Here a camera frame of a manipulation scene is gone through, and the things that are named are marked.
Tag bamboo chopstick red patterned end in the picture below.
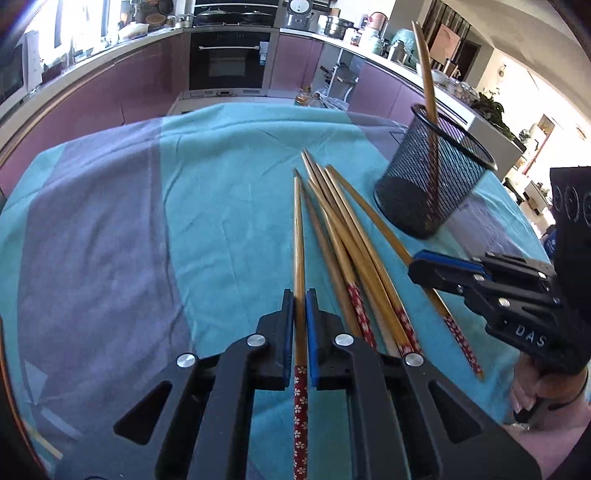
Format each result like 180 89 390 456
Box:
294 171 308 479

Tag purple kitchen cabinets right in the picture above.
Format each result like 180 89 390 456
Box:
269 29 424 125

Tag purple kitchen cabinets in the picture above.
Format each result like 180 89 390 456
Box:
269 29 424 125
1 30 189 197

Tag purple kitchen cabinets left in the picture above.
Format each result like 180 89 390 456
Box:
1 30 189 197

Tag person's right hand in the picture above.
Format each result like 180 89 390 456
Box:
510 353 588 413

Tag bamboo chopstick on cloth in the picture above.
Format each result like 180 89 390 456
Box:
308 161 423 356
325 165 485 380
301 149 377 349
301 187 362 338

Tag black mesh utensil cup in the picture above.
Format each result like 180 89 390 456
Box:
374 104 497 239

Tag green plant on counter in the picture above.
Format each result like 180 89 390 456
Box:
471 92 516 141

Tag teal and purple tablecloth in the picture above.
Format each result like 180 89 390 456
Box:
1 103 547 475

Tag oil bottles on floor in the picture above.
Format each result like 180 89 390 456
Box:
294 87 324 108

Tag metal cooking pot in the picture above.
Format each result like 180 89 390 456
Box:
322 16 353 40

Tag black built-in oven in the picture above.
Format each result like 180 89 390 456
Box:
188 30 271 91

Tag black gas stove top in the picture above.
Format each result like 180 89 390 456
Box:
192 0 280 27

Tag white microwave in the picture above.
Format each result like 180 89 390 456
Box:
1 31 42 116

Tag black camera box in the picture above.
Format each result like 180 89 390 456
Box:
550 166 591 316

